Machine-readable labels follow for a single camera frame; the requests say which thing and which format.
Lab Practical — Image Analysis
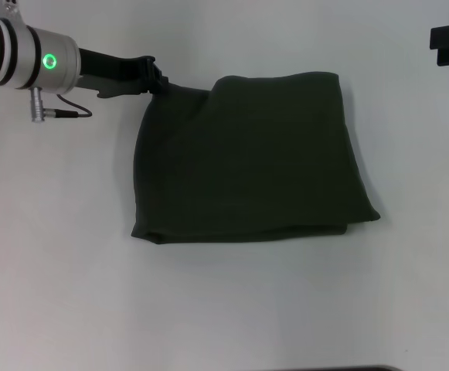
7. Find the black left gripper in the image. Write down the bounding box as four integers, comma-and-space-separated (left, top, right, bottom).
75, 46, 170, 100

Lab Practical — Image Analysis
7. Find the dark green FREE T-shirt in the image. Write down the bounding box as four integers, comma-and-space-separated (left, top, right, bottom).
130, 70, 382, 246

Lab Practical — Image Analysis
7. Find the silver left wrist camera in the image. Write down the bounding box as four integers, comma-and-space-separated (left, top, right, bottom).
0, 0, 27, 27

